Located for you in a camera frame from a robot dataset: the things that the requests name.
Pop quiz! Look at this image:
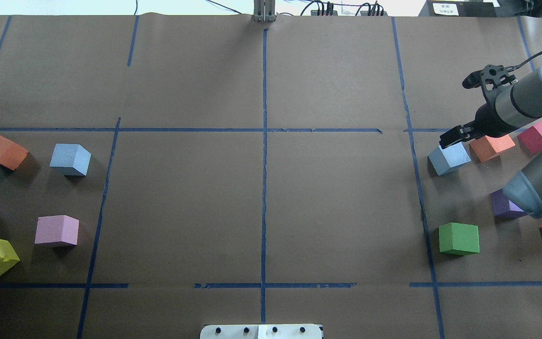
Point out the black power supply box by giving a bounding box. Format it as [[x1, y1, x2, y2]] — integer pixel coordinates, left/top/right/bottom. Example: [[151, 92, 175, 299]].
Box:
[[418, 0, 497, 17]]

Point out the blue foam block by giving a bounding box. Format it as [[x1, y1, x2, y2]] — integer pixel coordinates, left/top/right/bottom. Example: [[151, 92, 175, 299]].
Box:
[[428, 143, 471, 176], [49, 144, 92, 176]]

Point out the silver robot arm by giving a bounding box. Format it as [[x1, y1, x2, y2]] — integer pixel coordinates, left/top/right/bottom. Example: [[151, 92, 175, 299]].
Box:
[[439, 65, 542, 218]]

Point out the orange foam block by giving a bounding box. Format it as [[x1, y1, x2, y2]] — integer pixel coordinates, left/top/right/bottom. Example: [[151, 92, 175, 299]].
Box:
[[469, 135, 515, 162], [0, 135, 29, 171]]

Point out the aluminium frame post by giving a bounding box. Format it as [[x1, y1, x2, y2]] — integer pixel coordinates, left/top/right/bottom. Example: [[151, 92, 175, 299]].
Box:
[[252, 0, 277, 22]]

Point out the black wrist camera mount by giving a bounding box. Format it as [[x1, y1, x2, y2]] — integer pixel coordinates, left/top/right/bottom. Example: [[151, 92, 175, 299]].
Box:
[[461, 65, 518, 103]]

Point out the pink foam block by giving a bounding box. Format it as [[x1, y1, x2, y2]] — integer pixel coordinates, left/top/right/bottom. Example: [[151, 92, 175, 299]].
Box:
[[33, 215, 80, 247]]

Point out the green foam block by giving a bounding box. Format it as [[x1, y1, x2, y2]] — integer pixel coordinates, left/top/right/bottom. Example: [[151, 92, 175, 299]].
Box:
[[438, 222, 480, 256]]

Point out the orange foam block right side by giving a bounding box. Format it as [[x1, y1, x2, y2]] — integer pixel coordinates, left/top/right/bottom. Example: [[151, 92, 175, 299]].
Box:
[[469, 135, 515, 162]]

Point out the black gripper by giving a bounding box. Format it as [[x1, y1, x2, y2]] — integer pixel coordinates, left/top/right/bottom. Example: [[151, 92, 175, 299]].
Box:
[[439, 103, 508, 149]]

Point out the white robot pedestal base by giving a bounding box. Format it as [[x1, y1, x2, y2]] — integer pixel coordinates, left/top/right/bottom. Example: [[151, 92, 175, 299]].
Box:
[[199, 323, 324, 339]]

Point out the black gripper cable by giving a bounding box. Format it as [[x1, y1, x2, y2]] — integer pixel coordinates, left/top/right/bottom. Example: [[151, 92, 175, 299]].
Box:
[[506, 38, 542, 72]]

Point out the orange foam block left side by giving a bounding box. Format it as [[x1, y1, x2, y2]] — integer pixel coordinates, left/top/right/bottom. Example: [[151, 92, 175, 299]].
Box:
[[0, 135, 29, 171]]

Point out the purple foam block right side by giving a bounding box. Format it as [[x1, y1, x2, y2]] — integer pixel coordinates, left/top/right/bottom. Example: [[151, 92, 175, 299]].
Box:
[[490, 189, 527, 219]]

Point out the crimson foam block far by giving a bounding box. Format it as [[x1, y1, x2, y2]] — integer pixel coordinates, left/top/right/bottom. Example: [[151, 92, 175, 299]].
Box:
[[518, 120, 542, 154]]

